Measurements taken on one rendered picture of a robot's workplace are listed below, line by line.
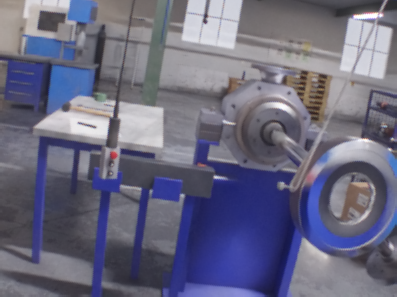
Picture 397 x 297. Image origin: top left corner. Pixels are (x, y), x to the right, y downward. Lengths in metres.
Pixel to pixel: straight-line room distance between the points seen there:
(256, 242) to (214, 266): 0.30
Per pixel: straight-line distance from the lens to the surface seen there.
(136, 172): 2.36
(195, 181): 2.37
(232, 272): 3.04
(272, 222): 2.95
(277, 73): 2.62
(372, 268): 1.68
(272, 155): 2.52
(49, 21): 13.05
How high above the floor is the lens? 1.47
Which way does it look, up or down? 10 degrees down
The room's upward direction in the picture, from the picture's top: 10 degrees clockwise
